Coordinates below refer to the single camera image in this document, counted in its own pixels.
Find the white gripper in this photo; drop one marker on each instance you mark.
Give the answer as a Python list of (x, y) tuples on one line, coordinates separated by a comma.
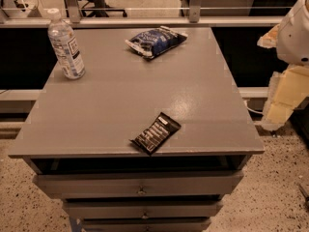
[(294, 38)]

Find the black rxbar chocolate bar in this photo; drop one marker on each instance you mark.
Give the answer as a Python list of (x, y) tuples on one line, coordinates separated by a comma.
[(150, 139)]

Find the blue snack bag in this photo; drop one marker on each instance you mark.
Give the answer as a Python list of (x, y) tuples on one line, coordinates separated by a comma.
[(152, 43)]

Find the grey drawer cabinet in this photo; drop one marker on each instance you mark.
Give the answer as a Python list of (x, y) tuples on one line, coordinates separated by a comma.
[(85, 126)]

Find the top grey drawer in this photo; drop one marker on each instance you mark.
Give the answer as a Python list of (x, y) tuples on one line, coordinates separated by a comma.
[(138, 184)]

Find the grey drawer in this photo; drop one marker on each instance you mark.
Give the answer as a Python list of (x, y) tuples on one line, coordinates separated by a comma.
[(138, 184), (144, 209), (147, 225)]

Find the bottom grey drawer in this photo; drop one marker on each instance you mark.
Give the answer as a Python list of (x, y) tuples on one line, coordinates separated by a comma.
[(147, 225)]

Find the clear plastic water bottle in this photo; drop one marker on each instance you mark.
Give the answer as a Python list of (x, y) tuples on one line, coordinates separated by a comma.
[(65, 45)]

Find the middle grey drawer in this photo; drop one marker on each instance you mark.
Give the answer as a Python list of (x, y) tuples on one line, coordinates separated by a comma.
[(144, 209)]

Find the metal glass railing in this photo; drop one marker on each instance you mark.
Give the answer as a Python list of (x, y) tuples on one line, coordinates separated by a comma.
[(33, 13)]

